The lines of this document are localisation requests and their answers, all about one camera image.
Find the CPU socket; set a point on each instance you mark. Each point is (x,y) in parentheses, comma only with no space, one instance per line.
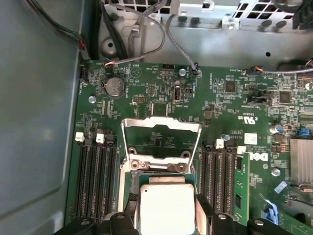
(122,191)

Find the square silver CPU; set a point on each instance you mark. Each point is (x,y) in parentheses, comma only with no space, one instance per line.
(166,208)

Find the silver round capacitor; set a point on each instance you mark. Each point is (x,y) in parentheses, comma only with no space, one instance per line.
(275,128)

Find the silver finned chipset heatsink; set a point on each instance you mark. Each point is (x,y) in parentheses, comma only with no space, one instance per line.
(302,161)

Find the silver metal drive cage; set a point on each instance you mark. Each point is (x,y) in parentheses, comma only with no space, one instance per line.
(220,44)

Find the black plastic fan housing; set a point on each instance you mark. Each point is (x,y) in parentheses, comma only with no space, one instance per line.
(303,14)

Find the square black chip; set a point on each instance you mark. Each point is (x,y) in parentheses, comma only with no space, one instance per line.
(160,109)

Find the white motherboard label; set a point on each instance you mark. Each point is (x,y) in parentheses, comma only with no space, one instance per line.
(251,138)

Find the small blue header connector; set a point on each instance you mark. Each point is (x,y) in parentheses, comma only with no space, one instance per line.
(303,132)

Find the blue SATA connector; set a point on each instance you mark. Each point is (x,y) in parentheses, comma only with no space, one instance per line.
(272,213)

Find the green RAM stick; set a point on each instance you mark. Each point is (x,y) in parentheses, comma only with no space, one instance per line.
(240,195)

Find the green motherboard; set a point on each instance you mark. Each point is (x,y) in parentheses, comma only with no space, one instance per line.
(220,115)

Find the round coin cell battery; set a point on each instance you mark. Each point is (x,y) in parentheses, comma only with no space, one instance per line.
(115,87)

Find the silver internal USB port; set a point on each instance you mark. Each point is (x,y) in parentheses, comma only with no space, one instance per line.
(177,92)

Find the RAM slot black clips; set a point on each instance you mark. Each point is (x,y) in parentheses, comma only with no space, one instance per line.
(230,176)
(112,171)
(90,171)
(207,176)

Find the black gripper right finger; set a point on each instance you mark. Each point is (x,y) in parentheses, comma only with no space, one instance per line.
(220,225)

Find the black open PC case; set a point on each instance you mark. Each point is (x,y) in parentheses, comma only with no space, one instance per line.
(36,122)

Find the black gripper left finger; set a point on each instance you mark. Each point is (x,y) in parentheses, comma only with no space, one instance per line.
(97,225)

